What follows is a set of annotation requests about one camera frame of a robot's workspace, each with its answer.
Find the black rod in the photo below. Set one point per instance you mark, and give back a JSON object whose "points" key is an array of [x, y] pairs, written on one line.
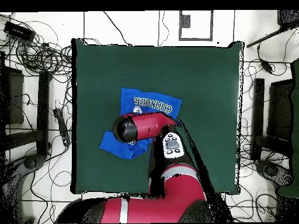
{"points": [[264, 38]]}

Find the blue printed t-shirt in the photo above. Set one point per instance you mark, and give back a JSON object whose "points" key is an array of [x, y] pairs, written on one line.
{"points": [[128, 100]]}

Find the black stand leg with caster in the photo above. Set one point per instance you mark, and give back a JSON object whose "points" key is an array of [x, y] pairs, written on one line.
{"points": [[30, 163], [271, 170]]}

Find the black speckled block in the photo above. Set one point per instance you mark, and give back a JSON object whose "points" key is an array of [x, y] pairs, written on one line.
{"points": [[288, 18]]}

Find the dark green table cloth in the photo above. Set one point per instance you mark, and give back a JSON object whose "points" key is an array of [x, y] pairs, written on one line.
{"points": [[105, 70]]}

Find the dark flat panel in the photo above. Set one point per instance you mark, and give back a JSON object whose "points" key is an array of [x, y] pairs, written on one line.
{"points": [[280, 109], [14, 98]]}

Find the small dark box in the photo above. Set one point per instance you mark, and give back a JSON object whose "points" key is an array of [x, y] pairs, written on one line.
{"points": [[185, 21]]}

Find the grey square frame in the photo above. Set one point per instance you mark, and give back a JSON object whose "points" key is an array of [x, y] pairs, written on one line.
{"points": [[211, 25]]}

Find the black upright bar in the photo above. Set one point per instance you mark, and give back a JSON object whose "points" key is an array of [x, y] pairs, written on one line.
{"points": [[43, 112], [258, 116]]}

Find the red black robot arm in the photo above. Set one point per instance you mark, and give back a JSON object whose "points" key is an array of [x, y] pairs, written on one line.
{"points": [[177, 198]]}

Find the black power strip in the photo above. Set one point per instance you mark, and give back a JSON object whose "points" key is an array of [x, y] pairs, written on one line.
{"points": [[62, 127]]}

